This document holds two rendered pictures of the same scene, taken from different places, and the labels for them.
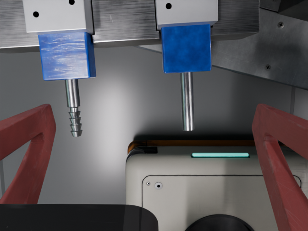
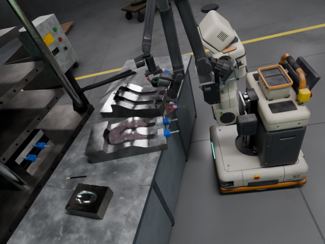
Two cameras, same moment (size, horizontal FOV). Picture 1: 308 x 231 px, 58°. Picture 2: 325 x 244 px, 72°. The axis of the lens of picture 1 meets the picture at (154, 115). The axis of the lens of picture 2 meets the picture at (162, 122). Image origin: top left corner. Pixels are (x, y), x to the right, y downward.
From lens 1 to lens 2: 1.29 m
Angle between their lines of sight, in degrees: 51
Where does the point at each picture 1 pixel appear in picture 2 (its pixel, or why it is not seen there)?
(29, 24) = (162, 133)
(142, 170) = (223, 172)
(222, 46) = not seen: hidden behind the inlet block
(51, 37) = (164, 133)
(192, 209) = (235, 153)
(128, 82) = (195, 200)
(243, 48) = not seen: hidden behind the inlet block
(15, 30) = (163, 139)
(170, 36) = (164, 121)
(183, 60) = (167, 120)
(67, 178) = (251, 227)
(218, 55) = not seen: hidden behind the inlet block
